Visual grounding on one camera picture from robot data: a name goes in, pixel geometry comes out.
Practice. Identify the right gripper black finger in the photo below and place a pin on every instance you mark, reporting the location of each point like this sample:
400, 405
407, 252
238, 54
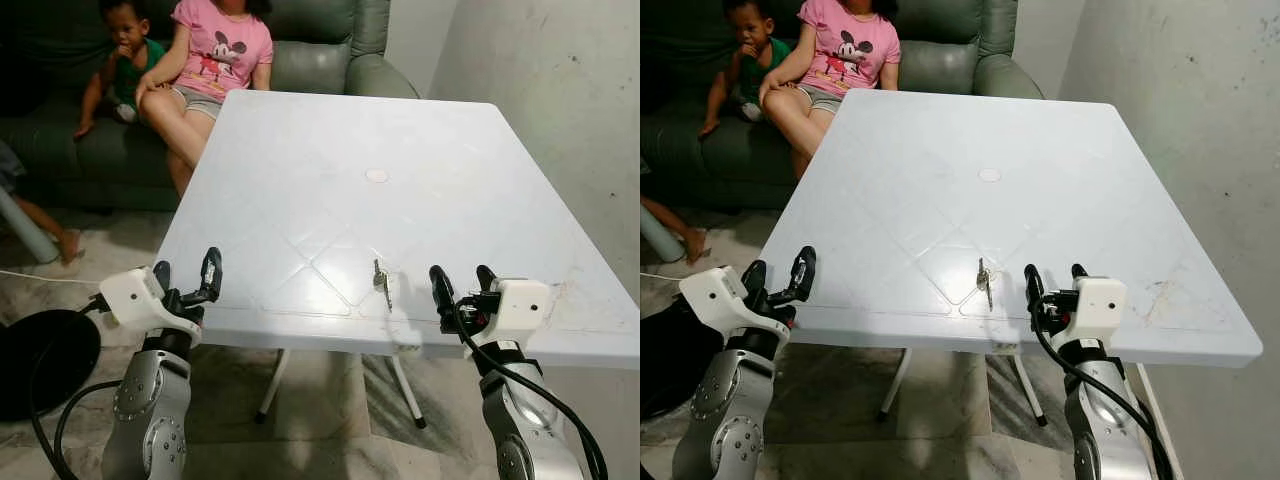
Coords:
1079, 273
487, 280
444, 295
1036, 295

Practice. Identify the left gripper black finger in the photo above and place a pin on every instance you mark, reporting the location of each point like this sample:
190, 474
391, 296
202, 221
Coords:
211, 272
756, 278
804, 272
163, 278

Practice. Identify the white plastic table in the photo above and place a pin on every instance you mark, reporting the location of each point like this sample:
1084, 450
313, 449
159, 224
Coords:
400, 220
1000, 220

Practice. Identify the child in teal clothes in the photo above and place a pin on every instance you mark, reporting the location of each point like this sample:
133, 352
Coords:
665, 228
30, 225

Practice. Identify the black round object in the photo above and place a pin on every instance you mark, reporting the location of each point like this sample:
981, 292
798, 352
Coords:
45, 365
670, 360

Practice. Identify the person in pink shirt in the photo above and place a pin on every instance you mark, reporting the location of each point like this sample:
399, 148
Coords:
850, 50
225, 50

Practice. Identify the child in green shirt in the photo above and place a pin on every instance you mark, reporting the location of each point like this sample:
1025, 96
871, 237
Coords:
125, 45
750, 45

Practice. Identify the dark green sofa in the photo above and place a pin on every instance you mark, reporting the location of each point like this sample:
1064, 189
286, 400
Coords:
330, 60
950, 60

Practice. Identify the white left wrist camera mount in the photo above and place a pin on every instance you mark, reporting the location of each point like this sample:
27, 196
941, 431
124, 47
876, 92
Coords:
712, 295
130, 295

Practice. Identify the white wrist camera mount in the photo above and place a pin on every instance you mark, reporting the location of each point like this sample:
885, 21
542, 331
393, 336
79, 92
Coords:
522, 305
712, 295
130, 295
1100, 305

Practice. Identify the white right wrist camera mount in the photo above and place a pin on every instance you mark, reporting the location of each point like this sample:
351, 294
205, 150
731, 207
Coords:
1100, 305
522, 305

